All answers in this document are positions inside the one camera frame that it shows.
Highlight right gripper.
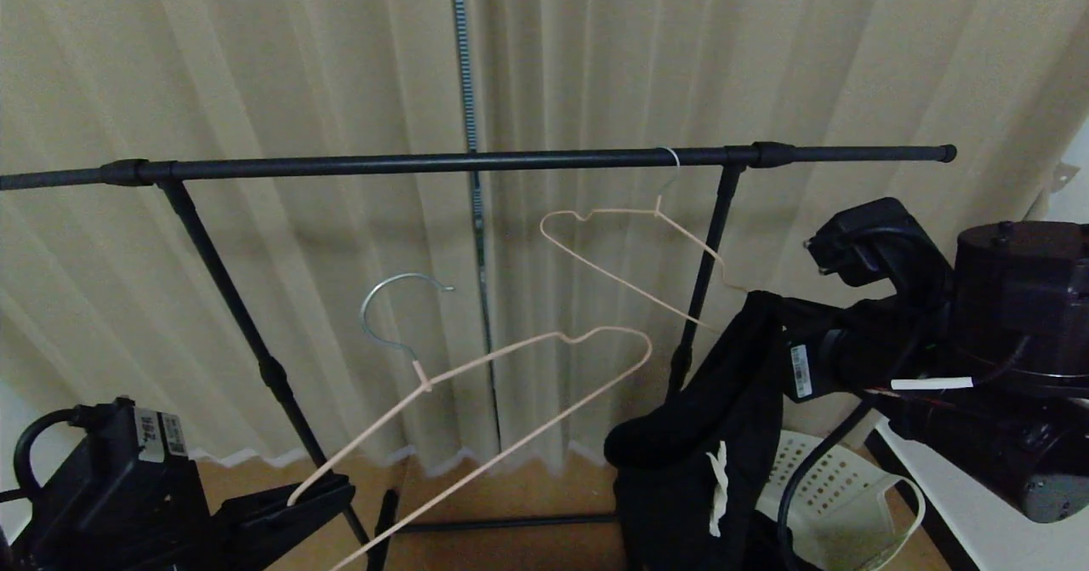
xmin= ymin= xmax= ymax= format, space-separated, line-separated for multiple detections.
xmin=783 ymin=299 xmax=937 ymax=403

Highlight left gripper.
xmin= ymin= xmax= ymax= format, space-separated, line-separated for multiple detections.
xmin=9 ymin=472 xmax=356 ymax=571

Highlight black shorts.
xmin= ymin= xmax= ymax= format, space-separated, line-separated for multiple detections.
xmin=604 ymin=290 xmax=792 ymax=571

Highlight pink clothes hanger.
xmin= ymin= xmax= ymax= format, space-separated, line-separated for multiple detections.
xmin=540 ymin=147 xmax=750 ymax=334
xmin=289 ymin=273 xmax=653 ymax=571

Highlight white laundry basket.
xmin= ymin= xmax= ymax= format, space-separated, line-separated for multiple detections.
xmin=757 ymin=429 xmax=927 ymax=571

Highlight black clothes rack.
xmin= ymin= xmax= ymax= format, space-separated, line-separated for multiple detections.
xmin=0 ymin=141 xmax=958 ymax=571

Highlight beige curtain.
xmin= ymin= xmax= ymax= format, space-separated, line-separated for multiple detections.
xmin=0 ymin=0 xmax=1089 ymax=478

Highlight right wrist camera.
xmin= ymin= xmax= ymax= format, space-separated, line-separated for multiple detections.
xmin=804 ymin=197 xmax=954 ymax=300

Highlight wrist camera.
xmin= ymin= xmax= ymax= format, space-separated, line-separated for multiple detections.
xmin=804 ymin=197 xmax=954 ymax=300
xmin=72 ymin=397 xmax=207 ymax=504

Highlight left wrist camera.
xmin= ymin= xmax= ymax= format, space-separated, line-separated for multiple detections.
xmin=72 ymin=397 xmax=207 ymax=504

